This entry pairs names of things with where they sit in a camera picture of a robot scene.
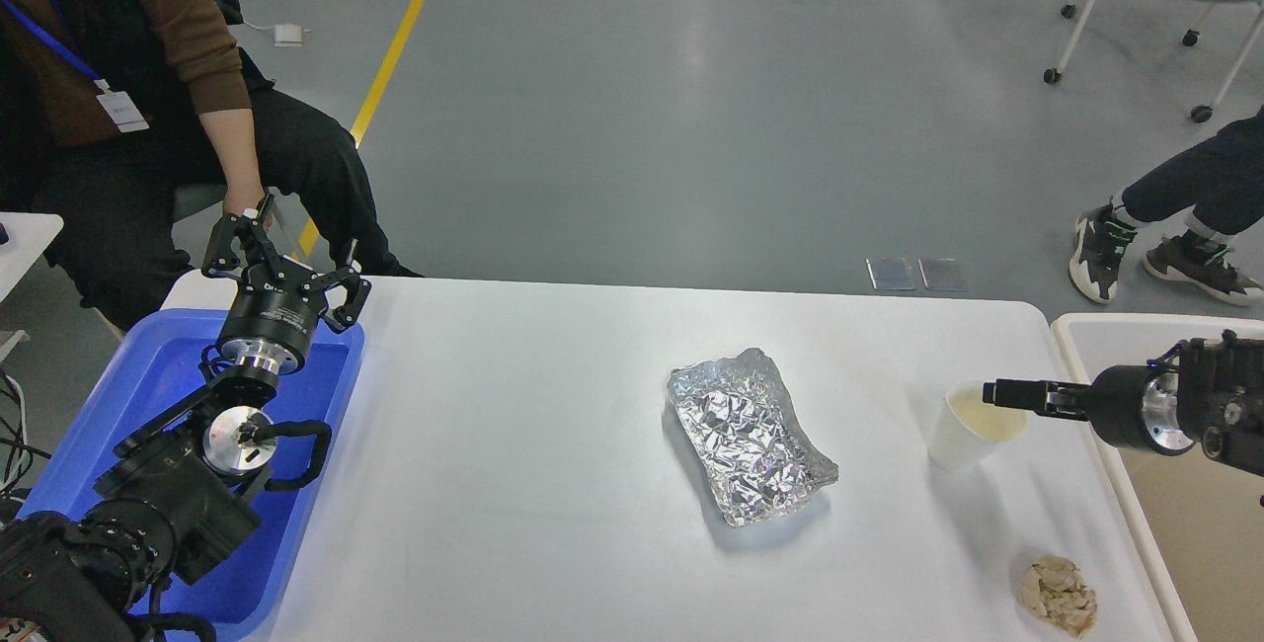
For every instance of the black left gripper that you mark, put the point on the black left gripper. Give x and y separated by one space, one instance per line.
272 319

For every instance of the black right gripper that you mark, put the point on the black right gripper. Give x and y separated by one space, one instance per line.
1128 406

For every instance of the white paper cup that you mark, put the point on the white paper cup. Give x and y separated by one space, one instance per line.
969 429

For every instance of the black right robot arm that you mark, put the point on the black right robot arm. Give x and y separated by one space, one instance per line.
1200 393

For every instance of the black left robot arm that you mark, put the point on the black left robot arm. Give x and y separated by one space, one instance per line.
177 501

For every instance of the right metal floor plate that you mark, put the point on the right metal floor plate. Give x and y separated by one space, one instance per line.
942 274

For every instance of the metal floor plate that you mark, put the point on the metal floor plate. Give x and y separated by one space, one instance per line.
942 274
890 274

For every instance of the blue plastic tray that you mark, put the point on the blue plastic tray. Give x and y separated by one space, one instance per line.
155 366

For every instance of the left metal floor plate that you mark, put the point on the left metal floor plate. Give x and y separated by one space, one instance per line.
890 274

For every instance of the crumpled beige paper ball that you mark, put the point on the crumpled beige paper ball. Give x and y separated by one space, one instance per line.
1054 590

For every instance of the white floor power adapter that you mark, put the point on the white floor power adapter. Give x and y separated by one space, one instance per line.
288 35

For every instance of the seated person brown sweater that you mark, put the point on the seated person brown sweater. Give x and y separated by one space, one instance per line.
110 105

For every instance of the white side table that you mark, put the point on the white side table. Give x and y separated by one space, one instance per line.
28 236

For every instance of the crumpled aluminium foil tray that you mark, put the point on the crumpled aluminium foil tray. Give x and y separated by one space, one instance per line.
740 419

